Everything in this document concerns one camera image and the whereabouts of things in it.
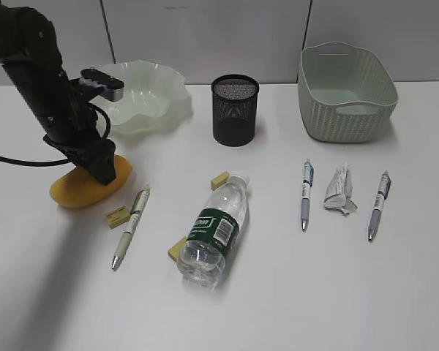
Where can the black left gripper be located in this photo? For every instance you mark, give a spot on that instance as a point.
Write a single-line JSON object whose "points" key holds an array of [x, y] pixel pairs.
{"points": [[86, 148]]}

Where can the yellow mango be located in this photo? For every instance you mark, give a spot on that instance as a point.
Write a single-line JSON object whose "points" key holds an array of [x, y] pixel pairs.
{"points": [[78, 189]]}

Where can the clear plastic water bottle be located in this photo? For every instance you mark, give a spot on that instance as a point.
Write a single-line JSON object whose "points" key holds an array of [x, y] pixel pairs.
{"points": [[204, 256]]}

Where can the white waste paper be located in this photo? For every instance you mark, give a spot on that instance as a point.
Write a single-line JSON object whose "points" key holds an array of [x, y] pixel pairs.
{"points": [[339, 191]]}

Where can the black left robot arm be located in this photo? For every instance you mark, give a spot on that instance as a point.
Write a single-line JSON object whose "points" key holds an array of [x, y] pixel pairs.
{"points": [[30, 56]]}

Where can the beige click pen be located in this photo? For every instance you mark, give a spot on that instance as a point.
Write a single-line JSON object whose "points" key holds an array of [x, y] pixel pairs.
{"points": [[137, 209]]}

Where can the yellow eraser with label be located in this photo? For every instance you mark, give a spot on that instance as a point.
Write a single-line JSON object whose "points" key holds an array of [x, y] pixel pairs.
{"points": [[117, 217]]}

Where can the green frosted glass plate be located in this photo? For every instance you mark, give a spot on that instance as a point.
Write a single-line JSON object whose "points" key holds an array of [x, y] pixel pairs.
{"points": [[155, 98]]}

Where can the yellow eraser lower middle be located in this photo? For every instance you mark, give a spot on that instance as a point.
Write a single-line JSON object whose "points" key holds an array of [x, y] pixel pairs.
{"points": [[175, 250]]}

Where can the yellow eraser upper middle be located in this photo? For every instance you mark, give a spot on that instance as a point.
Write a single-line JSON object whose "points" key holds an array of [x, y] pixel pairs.
{"points": [[219, 180]]}

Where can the black mesh pen holder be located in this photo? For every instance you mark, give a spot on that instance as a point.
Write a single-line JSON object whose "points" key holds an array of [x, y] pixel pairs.
{"points": [[234, 108]]}

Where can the light blue click pen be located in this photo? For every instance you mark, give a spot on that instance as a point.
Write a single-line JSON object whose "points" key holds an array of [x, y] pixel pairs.
{"points": [[305, 194]]}

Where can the light green woven basket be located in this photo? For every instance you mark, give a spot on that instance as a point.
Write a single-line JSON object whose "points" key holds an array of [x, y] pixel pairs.
{"points": [[346, 95]]}

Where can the grey click pen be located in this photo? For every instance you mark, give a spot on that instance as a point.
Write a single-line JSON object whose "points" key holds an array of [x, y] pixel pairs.
{"points": [[381, 195]]}

